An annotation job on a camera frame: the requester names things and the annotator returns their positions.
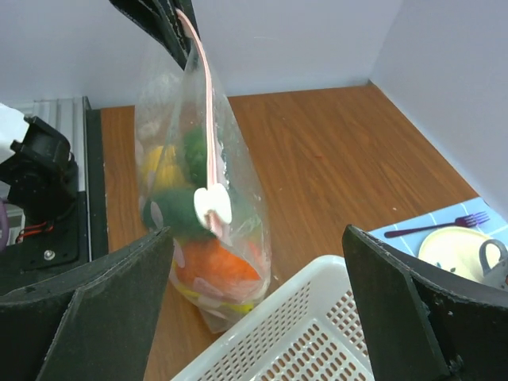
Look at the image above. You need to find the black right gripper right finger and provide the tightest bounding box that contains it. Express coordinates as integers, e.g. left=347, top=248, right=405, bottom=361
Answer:
left=342, top=225, right=507, bottom=380

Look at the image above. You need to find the purple plastic fork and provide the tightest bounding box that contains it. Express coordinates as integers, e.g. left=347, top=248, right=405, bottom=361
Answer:
left=384, top=212, right=490, bottom=238

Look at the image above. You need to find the orange felt fake food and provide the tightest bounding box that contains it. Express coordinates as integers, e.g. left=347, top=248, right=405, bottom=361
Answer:
left=173, top=239, right=261, bottom=298

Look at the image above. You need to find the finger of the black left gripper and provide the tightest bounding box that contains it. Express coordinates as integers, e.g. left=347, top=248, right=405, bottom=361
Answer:
left=110, top=0, right=198, bottom=69

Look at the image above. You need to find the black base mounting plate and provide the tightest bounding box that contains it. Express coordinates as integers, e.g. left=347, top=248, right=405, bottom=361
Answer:
left=0, top=106, right=109, bottom=297

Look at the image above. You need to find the yellow felt fake food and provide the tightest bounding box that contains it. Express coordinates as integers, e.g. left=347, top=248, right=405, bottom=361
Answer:
left=140, top=144, right=187, bottom=192

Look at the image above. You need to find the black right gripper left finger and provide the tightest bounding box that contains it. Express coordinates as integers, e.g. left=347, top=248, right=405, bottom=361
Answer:
left=1, top=228, right=173, bottom=380

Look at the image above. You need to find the grey ceramic mug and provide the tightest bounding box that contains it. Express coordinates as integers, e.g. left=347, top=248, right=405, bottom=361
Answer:
left=479, top=239, right=507, bottom=291

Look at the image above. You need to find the clear zip top bag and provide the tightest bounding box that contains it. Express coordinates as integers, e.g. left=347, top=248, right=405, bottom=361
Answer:
left=134, top=29, right=271, bottom=333

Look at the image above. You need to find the white perforated plastic basket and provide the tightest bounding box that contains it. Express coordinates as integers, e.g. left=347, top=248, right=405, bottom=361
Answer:
left=175, top=255, right=374, bottom=380

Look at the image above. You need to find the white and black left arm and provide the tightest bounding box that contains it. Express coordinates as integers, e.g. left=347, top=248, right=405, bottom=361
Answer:
left=1, top=1, right=197, bottom=222

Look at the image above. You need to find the green felt fake food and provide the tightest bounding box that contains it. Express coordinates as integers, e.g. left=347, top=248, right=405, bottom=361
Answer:
left=183, top=127, right=207, bottom=188

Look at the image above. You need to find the cream and teal plate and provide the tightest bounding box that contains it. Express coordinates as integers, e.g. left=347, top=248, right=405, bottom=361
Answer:
left=418, top=227, right=491, bottom=283

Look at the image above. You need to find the dark green felt cucumber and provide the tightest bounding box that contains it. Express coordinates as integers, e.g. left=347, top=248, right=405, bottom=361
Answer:
left=141, top=187, right=215, bottom=241

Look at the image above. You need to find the blue checkered placemat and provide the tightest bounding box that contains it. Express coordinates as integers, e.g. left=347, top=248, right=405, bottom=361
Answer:
left=368, top=197, right=508, bottom=255

